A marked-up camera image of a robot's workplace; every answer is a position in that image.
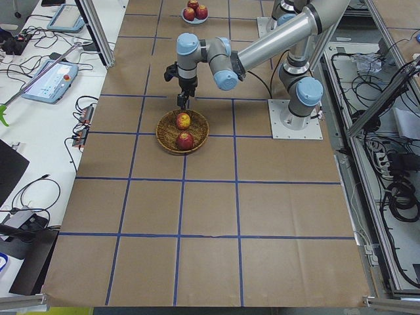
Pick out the plate apple near centre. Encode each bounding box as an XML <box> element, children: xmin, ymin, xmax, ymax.
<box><xmin>195</xmin><ymin>5</ymin><xmax>208</xmax><ymax>20</ymax></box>

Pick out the green-tipped reacher stick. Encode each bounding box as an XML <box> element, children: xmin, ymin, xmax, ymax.
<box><xmin>1</xmin><ymin>42</ymin><xmax>94</xmax><ymax>127</ymax></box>

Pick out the plate apple front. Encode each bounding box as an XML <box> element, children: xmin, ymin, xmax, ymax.
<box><xmin>182</xmin><ymin>7</ymin><xmax>196</xmax><ymax>22</ymax></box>

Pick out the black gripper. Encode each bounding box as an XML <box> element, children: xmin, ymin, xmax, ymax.
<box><xmin>177</xmin><ymin>77</ymin><xmax>198</xmax><ymax>109</ymax></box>

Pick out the light blue plate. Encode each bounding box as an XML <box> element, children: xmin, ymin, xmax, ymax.
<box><xmin>180</xmin><ymin>9</ymin><xmax>208</xmax><ymax>24</ymax></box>

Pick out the teach pendant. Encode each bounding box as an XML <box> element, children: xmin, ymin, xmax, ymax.
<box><xmin>47</xmin><ymin>4</ymin><xmax>85</xmax><ymax>33</ymax></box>
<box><xmin>22</xmin><ymin>61</ymin><xmax>79</xmax><ymax>104</ymax></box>

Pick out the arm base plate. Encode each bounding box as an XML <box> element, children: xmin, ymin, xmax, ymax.
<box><xmin>268</xmin><ymin>99</ymin><xmax>323</xmax><ymax>140</ymax></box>
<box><xmin>257</xmin><ymin>17</ymin><xmax>278</xmax><ymax>38</ymax></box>

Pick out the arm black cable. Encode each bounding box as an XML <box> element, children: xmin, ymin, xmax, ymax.
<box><xmin>244</xmin><ymin>68</ymin><xmax>273</xmax><ymax>99</ymax></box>

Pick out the dark red apple in basket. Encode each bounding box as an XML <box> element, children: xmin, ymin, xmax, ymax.
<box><xmin>176</xmin><ymin>131</ymin><xmax>194</xmax><ymax>150</ymax></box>

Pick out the teach pendant near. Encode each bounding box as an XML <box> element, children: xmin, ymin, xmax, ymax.
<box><xmin>22</xmin><ymin>61</ymin><xmax>79</xmax><ymax>104</ymax></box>

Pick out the teach pendant far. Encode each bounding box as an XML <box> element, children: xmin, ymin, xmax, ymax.
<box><xmin>47</xmin><ymin>4</ymin><xmax>85</xmax><ymax>33</ymax></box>

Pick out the yellow-red apple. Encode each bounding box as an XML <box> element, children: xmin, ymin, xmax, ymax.
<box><xmin>176</xmin><ymin>112</ymin><xmax>191</xmax><ymax>130</ymax></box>

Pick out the aluminium frame post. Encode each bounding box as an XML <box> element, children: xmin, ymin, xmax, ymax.
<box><xmin>75</xmin><ymin>0</ymin><xmax>115</xmax><ymax>69</ymax></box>

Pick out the plate apple far side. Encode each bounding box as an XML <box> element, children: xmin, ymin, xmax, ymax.
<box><xmin>187</xmin><ymin>0</ymin><xmax>200</xmax><ymax>10</ymax></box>

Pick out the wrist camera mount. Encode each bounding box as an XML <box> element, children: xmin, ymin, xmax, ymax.
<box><xmin>163</xmin><ymin>62</ymin><xmax>179</xmax><ymax>82</ymax></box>

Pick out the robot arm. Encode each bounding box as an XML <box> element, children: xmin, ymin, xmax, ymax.
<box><xmin>164</xmin><ymin>1</ymin><xmax>349</xmax><ymax>131</ymax></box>
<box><xmin>267</xmin><ymin>0</ymin><xmax>308</xmax><ymax>31</ymax></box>

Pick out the plate apple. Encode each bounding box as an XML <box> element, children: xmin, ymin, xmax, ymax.
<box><xmin>182</xmin><ymin>7</ymin><xmax>196</xmax><ymax>22</ymax></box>
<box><xmin>195</xmin><ymin>5</ymin><xmax>208</xmax><ymax>20</ymax></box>
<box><xmin>187</xmin><ymin>0</ymin><xmax>200</xmax><ymax>10</ymax></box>

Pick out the woven wicker basket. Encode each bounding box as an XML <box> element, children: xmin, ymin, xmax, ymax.
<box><xmin>156</xmin><ymin>110</ymin><xmax>209</xmax><ymax>154</ymax></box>

